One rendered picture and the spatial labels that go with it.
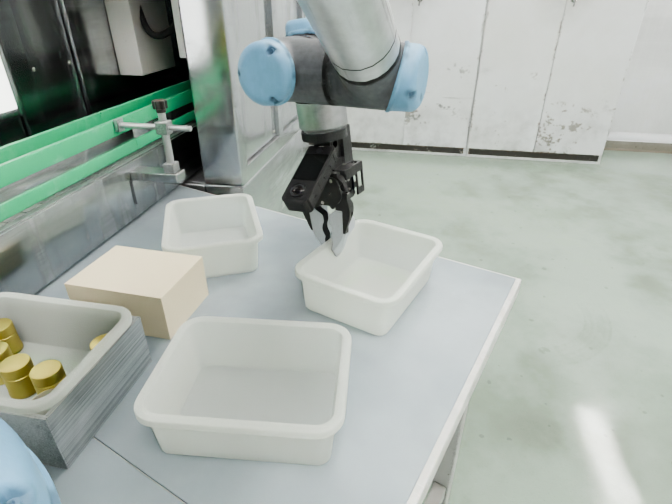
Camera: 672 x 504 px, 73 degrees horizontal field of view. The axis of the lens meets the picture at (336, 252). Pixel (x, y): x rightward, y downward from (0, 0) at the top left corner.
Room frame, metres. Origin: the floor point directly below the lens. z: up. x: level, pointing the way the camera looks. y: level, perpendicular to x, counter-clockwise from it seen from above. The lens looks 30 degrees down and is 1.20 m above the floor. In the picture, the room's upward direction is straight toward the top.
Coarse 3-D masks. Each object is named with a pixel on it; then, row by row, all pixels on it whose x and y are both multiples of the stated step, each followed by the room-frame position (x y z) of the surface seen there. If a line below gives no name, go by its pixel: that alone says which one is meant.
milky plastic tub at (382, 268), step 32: (384, 224) 0.74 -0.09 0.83; (320, 256) 0.64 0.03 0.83; (352, 256) 0.72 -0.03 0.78; (384, 256) 0.73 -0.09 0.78; (416, 256) 0.70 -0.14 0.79; (320, 288) 0.56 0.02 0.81; (352, 288) 0.64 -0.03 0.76; (384, 288) 0.64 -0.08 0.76; (416, 288) 0.61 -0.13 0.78; (352, 320) 0.54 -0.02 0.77; (384, 320) 0.52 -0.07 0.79
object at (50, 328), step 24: (0, 312) 0.50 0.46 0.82; (24, 312) 0.50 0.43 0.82; (48, 312) 0.49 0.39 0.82; (72, 312) 0.49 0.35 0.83; (96, 312) 0.48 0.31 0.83; (120, 312) 0.47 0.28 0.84; (24, 336) 0.50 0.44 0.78; (48, 336) 0.49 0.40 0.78; (72, 336) 0.48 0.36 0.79; (96, 336) 0.48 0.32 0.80; (72, 360) 0.46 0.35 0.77; (96, 360) 0.39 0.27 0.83; (72, 384) 0.35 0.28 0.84; (0, 408) 0.32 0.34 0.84; (24, 408) 0.32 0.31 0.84; (48, 408) 0.33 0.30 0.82
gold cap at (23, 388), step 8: (8, 360) 0.41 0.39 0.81; (16, 360) 0.41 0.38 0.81; (24, 360) 0.41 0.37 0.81; (0, 368) 0.40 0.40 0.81; (8, 368) 0.40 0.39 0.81; (16, 368) 0.40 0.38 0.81; (24, 368) 0.40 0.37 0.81; (8, 376) 0.39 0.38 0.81; (16, 376) 0.39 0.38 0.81; (24, 376) 0.40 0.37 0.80; (8, 384) 0.39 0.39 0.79; (16, 384) 0.39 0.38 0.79; (24, 384) 0.40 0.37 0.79; (32, 384) 0.40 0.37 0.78; (8, 392) 0.40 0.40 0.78; (16, 392) 0.39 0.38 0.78; (24, 392) 0.39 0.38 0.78; (32, 392) 0.40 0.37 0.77
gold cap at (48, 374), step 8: (48, 360) 0.41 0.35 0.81; (56, 360) 0.41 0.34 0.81; (32, 368) 0.40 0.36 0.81; (40, 368) 0.40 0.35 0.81; (48, 368) 0.40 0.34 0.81; (56, 368) 0.40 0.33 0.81; (32, 376) 0.39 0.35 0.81; (40, 376) 0.39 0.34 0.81; (48, 376) 0.39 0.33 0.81; (56, 376) 0.39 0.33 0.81; (64, 376) 0.40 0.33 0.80; (40, 384) 0.38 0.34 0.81; (48, 384) 0.38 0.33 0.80; (56, 384) 0.39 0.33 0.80; (40, 392) 0.38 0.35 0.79
